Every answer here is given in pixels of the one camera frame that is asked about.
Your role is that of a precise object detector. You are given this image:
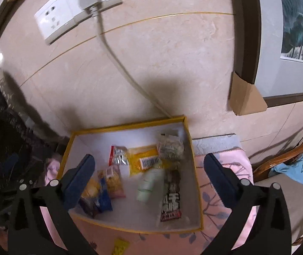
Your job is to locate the dark brown snack bar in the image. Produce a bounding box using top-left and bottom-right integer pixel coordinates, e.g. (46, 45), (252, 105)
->
(159, 169), (183, 222)

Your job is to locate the red silver snack packet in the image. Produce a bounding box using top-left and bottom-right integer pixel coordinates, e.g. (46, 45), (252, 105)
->
(110, 145), (131, 177)

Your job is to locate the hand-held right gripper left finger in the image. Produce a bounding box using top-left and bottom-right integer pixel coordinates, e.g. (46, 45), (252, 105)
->
(6, 153), (97, 255)

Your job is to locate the wooden armchair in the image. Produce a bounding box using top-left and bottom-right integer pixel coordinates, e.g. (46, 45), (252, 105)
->
(252, 130), (303, 245)

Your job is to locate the blue cloth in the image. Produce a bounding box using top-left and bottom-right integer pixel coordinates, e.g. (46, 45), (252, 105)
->
(268, 153), (303, 186)

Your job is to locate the blue snack packet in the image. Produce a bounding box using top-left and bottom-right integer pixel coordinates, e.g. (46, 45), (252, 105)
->
(98, 177), (114, 213)

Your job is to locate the pale green snack packet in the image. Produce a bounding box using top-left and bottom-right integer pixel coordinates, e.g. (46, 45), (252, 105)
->
(136, 165), (166, 205)

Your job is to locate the dark carved wooden furniture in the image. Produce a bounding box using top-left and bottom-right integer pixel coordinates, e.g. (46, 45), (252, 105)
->
(0, 72), (70, 218)

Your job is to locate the white grey snack packet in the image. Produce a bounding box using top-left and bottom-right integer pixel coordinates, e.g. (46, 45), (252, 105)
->
(156, 134), (185, 163)

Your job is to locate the yellow cardboard box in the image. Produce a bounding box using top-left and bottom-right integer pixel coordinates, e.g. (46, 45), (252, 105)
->
(56, 115), (204, 235)

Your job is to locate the orange yellow snack packet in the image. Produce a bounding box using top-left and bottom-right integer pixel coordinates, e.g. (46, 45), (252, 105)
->
(80, 175), (102, 217)

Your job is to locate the framed lotus painting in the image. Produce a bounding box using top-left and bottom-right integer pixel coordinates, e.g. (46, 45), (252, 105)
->
(227, 0), (303, 108)

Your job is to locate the grey cable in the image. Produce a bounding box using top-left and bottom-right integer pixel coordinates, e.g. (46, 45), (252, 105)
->
(93, 10), (172, 118)

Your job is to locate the grey seat cushion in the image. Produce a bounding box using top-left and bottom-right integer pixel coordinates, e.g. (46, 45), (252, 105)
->
(255, 146), (303, 239)

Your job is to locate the small yellow snack packet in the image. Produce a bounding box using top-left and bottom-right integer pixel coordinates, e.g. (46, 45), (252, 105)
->
(113, 238), (130, 255)

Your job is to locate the pink floral tablecloth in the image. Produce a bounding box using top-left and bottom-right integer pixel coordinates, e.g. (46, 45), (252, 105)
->
(0, 135), (257, 255)

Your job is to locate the pink orange snack packet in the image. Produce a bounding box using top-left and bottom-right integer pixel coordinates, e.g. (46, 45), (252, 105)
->
(104, 165), (127, 199)

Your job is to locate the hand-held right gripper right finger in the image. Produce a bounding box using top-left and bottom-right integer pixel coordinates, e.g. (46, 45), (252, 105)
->
(202, 153), (293, 255)

